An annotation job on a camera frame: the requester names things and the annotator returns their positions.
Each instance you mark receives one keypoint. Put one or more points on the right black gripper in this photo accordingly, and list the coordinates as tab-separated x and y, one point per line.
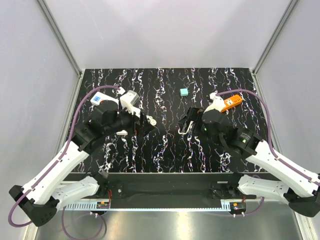
193	114

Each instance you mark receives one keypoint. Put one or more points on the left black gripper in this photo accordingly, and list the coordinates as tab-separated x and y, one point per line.
141	129

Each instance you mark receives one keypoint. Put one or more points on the orange power strip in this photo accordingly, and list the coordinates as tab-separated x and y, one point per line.
232	102

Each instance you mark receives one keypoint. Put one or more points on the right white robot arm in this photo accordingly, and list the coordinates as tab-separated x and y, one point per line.
295	186

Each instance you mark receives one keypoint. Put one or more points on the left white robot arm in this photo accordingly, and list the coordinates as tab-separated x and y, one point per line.
42	197

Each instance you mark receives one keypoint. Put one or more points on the teal small cube plug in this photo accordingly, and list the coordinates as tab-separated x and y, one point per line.
184	92

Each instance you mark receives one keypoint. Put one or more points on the white multicolour power strip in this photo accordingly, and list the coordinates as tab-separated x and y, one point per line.
98	98

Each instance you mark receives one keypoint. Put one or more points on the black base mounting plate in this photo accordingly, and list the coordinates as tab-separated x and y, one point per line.
168	191

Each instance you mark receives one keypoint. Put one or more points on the white plug with cord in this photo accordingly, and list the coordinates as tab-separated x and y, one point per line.
151	120

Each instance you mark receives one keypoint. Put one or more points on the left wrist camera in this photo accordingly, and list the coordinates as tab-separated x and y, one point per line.
128	100

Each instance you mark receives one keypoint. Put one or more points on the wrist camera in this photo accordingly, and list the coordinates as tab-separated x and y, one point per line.
217	103
128	100

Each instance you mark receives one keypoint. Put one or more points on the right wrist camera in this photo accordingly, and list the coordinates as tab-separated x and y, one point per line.
217	103

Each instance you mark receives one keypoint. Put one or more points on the white slotted cable duct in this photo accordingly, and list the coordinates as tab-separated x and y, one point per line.
88	206

